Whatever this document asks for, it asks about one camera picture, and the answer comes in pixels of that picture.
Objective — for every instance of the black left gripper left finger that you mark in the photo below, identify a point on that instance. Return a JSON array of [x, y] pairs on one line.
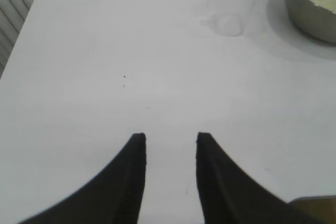
[[115, 192]]

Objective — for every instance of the stainless steel mixing bowl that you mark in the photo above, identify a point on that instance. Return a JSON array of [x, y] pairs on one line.
[[304, 16]]

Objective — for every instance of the clear measuring cup with rice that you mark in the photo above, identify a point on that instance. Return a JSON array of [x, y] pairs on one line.
[[228, 11]]

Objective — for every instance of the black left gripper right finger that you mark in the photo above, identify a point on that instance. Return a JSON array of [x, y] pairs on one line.
[[223, 192]]

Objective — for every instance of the white slatted radiator panel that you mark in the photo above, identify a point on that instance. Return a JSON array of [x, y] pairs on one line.
[[13, 3]]

